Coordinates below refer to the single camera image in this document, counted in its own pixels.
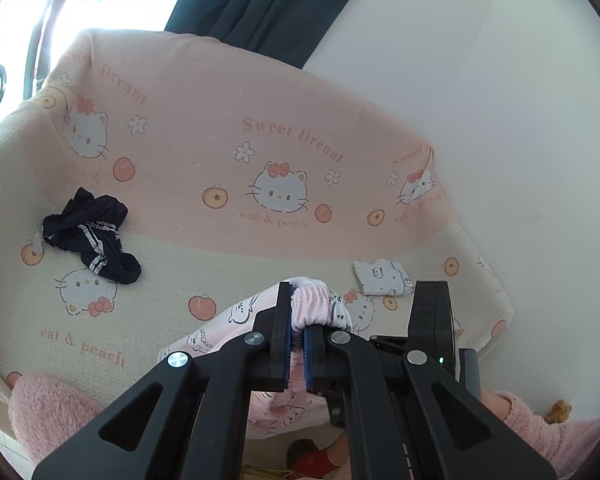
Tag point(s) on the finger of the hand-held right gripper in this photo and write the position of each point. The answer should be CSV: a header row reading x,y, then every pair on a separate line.
x,y
432,310

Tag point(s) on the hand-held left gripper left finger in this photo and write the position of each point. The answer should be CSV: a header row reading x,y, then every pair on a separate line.
x,y
286,350

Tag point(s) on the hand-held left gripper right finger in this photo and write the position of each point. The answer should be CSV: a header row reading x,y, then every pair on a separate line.
x,y
310,360

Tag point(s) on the pink printed pajama pants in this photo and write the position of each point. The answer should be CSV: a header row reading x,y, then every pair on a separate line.
x,y
230,320

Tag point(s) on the person's right forearm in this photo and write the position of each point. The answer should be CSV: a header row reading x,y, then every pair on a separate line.
x,y
530,430

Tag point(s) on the white printed folded garment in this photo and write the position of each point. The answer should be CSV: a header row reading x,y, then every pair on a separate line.
x,y
380,277

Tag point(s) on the person's foot in red sock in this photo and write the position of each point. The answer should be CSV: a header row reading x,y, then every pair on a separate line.
x,y
315,460

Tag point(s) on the brown plush toy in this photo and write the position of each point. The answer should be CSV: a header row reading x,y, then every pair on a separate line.
x,y
559,411

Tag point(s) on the dark navy striped garment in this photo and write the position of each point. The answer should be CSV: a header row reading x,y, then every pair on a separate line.
x,y
90,220

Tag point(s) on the person's pink fluffy clothing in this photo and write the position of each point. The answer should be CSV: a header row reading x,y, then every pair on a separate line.
x,y
45,410

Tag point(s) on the pink cat print blanket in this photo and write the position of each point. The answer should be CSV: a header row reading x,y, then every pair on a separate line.
x,y
230,85

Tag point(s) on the dark curtain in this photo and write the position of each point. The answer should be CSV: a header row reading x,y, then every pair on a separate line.
x,y
260,0

